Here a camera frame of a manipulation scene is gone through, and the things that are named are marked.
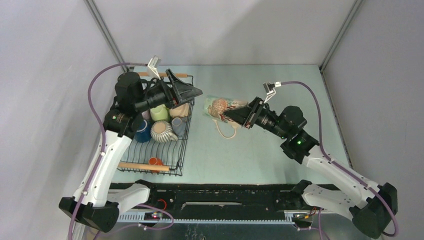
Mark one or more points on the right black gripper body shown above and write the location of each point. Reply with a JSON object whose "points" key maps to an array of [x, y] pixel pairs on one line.
{"points": [[257, 107]]}

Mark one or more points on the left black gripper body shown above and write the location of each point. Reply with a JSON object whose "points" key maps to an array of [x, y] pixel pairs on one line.
{"points": [[169, 100]]}

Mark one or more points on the seashell coral print mug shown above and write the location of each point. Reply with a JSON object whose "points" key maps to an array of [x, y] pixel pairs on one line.
{"points": [[214, 108]]}

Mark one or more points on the dark blue mug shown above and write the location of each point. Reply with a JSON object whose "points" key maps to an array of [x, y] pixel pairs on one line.
{"points": [[143, 133]]}

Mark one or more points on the small orange cup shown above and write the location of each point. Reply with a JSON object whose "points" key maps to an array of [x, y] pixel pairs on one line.
{"points": [[155, 161]]}

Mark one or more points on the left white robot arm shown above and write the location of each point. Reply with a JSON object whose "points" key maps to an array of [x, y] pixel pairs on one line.
{"points": [[91, 204]]}

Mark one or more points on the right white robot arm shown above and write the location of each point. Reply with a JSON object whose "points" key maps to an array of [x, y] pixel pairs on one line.
{"points": [[369, 205]]}

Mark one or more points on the light green cup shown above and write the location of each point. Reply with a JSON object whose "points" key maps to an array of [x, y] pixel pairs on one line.
{"points": [[160, 113]]}

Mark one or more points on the peach teapot-shaped cup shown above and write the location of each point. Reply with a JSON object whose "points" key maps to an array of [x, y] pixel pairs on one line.
{"points": [[180, 111]]}

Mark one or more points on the grey-blue small cup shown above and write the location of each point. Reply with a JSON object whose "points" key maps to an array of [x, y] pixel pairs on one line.
{"points": [[179, 125]]}

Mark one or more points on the white ribbed mug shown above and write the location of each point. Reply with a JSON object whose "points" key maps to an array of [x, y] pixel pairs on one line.
{"points": [[162, 132]]}

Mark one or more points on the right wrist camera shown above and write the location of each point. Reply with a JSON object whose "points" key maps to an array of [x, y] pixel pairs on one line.
{"points": [[270, 89]]}

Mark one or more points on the black wire dish rack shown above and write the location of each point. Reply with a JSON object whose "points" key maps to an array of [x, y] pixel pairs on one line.
{"points": [[163, 150]]}

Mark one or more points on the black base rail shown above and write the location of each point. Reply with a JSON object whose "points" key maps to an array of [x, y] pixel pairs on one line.
{"points": [[227, 202]]}

